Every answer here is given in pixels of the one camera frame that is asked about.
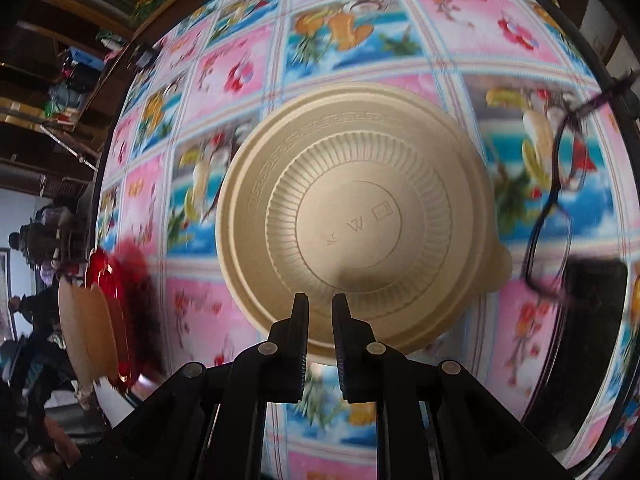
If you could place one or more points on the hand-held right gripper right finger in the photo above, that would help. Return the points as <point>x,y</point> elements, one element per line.
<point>340,322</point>

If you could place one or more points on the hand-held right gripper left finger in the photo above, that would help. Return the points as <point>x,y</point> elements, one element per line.
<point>301,322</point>

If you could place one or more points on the beige disposable bowl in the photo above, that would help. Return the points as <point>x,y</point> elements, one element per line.
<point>350,185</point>

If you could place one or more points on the red plate with white label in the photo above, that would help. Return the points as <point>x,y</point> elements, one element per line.
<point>119,320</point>

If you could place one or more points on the beige disposable plate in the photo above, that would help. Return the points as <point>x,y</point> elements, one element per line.
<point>82,330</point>

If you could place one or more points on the black-framed eyeglasses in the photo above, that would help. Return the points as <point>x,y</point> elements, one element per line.
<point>542,240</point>

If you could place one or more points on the black flat object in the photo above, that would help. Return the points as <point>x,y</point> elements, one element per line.
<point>590,335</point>

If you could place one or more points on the printed fruit tablecloth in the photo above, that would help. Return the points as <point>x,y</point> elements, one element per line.
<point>400,35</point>

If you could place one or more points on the small black device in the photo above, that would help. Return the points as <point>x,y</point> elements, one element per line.
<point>144,55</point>

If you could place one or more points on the green bag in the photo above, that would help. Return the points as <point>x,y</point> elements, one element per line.
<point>54,109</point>

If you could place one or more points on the blue box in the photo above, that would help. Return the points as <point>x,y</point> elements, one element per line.
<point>85,57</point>

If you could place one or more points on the dark wooden cabinet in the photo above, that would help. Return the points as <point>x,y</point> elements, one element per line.
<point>50,35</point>

